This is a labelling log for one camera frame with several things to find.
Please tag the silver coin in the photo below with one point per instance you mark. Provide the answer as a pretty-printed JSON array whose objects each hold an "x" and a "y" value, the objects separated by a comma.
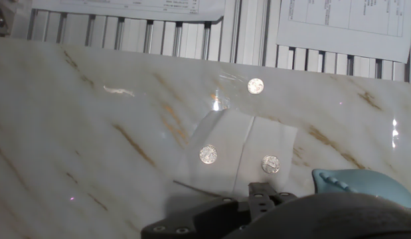
[
  {"x": 270, "y": 164},
  {"x": 208, "y": 154},
  {"x": 255, "y": 86}
]

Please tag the white folded coin holder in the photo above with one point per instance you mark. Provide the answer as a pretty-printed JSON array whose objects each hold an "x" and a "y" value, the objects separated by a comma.
[{"x": 235, "y": 142}]

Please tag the light blue plush toy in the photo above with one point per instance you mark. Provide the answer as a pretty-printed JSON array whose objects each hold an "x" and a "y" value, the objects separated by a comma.
[{"x": 368, "y": 184}]

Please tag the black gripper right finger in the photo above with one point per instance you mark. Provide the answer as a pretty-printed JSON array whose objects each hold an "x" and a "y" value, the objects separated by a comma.
[{"x": 261, "y": 199}]

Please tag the large printed paper sheet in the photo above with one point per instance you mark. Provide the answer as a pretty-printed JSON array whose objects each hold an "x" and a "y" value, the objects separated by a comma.
[{"x": 125, "y": 8}]

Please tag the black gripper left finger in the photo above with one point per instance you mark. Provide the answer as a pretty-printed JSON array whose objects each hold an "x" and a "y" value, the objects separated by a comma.
[{"x": 198, "y": 222}]

